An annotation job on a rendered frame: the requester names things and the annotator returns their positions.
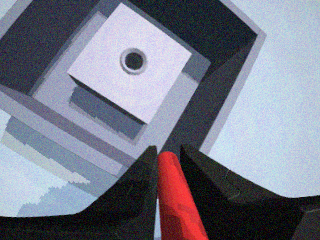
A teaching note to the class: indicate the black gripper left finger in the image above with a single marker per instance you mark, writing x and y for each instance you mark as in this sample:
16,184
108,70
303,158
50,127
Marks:
127,211

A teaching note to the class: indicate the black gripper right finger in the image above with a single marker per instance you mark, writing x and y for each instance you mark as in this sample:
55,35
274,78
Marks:
234,208

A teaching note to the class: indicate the dark grey open square box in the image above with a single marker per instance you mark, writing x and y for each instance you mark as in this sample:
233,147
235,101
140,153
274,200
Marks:
41,39

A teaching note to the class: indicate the white square plate with hole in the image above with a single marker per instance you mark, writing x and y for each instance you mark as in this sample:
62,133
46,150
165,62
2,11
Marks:
128,40

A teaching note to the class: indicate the red peg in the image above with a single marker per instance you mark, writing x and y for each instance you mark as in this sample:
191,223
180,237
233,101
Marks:
179,218

